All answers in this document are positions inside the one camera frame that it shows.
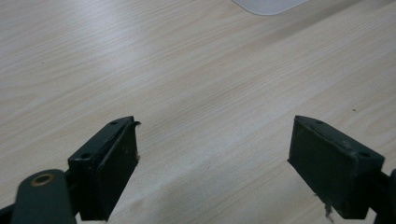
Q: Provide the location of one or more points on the white rounded tray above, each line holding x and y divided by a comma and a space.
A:
267, 6

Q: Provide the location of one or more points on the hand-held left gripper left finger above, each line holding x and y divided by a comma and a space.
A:
106, 174

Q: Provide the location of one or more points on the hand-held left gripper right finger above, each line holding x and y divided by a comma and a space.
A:
333, 174

